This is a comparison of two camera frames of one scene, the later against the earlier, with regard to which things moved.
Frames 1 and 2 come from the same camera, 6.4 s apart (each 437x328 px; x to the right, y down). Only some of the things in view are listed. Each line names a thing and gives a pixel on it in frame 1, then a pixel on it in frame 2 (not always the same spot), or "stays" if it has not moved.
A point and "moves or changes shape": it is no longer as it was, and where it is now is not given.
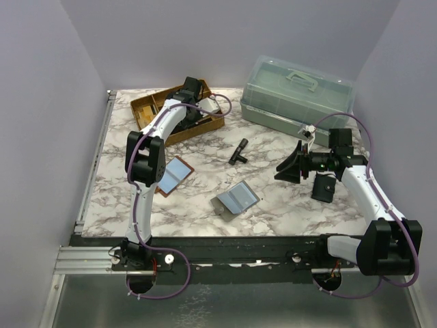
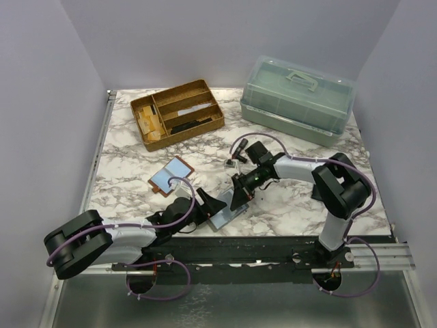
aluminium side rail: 79,224 stays
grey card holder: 229,203 moves or changes shape
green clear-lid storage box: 297,97 stays
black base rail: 242,260 stays
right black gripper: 292,173 → 243,193
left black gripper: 184,124 → 205,212
